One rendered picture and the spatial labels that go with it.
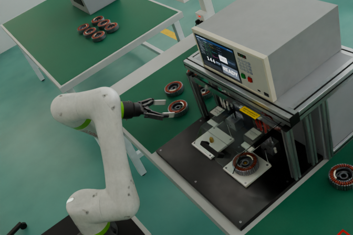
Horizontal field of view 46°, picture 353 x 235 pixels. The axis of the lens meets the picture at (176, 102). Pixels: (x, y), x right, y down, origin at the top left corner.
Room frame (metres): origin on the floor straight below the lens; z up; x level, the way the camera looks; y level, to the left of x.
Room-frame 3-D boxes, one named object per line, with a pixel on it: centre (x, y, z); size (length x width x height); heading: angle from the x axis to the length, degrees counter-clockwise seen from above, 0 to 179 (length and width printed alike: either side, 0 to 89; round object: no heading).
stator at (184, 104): (1.80, 0.00, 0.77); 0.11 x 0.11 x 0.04
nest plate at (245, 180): (1.21, -0.18, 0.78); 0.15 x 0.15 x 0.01; 21
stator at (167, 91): (1.98, -0.02, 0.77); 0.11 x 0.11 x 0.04
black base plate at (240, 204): (1.33, -0.15, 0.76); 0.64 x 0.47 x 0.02; 21
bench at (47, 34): (3.61, 0.54, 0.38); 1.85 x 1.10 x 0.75; 21
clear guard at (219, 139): (1.17, -0.20, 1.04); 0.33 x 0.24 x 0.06; 111
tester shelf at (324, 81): (1.44, -0.43, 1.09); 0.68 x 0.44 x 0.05; 21
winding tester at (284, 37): (1.43, -0.44, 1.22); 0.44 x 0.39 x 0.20; 21
